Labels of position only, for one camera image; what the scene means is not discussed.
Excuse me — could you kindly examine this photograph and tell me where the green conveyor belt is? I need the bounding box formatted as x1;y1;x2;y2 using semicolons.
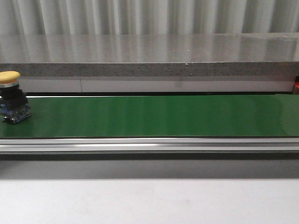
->
0;94;299;138

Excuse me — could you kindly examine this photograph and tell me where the grey speckled stone counter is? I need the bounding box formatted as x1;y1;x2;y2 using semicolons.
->
0;33;299;94

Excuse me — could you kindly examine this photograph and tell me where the red object at right edge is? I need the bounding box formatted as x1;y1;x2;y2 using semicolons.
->
292;76;299;95

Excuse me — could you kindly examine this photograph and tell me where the grey pleated curtain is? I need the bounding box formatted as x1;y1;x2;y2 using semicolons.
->
0;0;299;35

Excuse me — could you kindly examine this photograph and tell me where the aluminium conveyor side rail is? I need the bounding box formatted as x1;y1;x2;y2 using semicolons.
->
0;137;299;161

